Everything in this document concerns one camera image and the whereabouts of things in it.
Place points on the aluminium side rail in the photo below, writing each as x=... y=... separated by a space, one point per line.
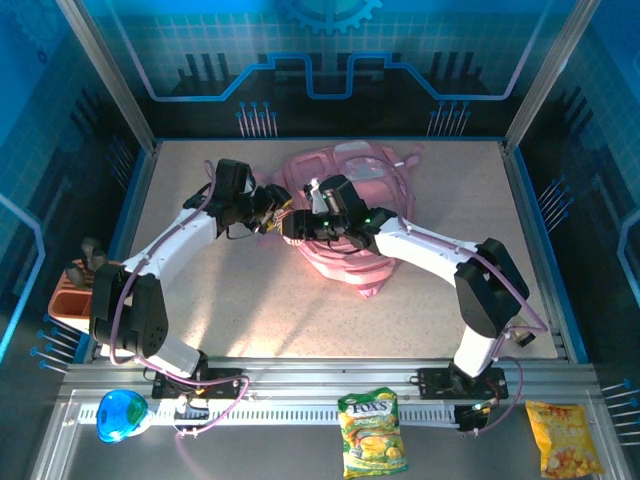
x=144 y=180
x=529 y=225

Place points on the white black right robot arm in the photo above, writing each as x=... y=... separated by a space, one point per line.
x=425 y=245

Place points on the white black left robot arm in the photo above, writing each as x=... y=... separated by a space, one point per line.
x=170 y=245

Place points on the aluminium frame post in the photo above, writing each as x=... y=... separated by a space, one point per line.
x=117 y=85
x=547 y=75

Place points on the yellow snack bag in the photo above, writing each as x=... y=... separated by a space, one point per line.
x=562 y=440

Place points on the orange and white knife block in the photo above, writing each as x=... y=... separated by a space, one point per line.
x=67 y=302

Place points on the pink backpack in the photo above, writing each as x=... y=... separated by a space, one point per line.
x=350 y=270

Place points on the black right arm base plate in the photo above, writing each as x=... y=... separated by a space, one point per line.
x=435 y=382

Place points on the grey metal shelf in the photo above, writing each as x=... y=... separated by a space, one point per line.
x=275 y=455

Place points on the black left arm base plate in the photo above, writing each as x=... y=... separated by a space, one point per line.
x=225 y=380

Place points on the aluminium frame beam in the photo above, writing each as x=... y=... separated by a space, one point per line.
x=325 y=375

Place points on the blue green plastic dome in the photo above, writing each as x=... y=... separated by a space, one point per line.
x=117 y=415

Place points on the green candy bag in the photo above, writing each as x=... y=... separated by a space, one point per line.
x=372 y=435

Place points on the black controller box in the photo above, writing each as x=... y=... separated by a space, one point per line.
x=192 y=412
x=470 y=417

